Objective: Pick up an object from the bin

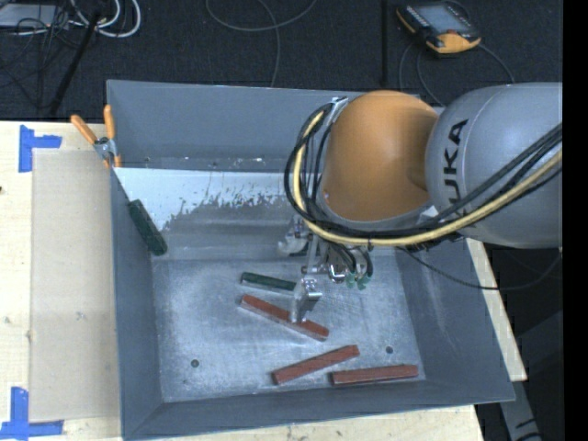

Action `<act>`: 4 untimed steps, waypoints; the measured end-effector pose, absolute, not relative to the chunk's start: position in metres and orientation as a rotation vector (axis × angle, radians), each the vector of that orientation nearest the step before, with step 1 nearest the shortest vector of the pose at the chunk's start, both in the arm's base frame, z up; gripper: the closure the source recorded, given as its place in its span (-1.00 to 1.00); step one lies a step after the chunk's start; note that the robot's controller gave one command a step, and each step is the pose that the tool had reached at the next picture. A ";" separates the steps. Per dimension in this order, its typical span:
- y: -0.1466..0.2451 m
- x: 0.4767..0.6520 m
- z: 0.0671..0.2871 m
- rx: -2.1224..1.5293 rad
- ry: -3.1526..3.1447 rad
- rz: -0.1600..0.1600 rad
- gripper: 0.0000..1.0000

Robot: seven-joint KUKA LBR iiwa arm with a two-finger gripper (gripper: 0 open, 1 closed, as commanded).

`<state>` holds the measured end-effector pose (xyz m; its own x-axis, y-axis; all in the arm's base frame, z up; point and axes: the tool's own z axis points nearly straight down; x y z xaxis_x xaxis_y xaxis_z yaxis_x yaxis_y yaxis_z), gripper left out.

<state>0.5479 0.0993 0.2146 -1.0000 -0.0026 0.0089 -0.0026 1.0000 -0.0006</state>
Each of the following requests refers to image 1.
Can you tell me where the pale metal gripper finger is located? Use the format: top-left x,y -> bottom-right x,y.
296,291 -> 324,324
288,277 -> 319,324

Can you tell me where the dark green flat block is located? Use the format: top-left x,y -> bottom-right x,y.
240,271 -> 298,293
127,198 -> 169,257

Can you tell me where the red-brown flat block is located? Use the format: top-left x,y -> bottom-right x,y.
237,293 -> 331,343
270,344 -> 361,387
328,363 -> 421,389

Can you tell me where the grey metal bin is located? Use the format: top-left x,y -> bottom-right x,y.
105,79 -> 517,441

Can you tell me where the pale wood flat board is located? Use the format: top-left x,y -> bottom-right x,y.
28,148 -> 122,424

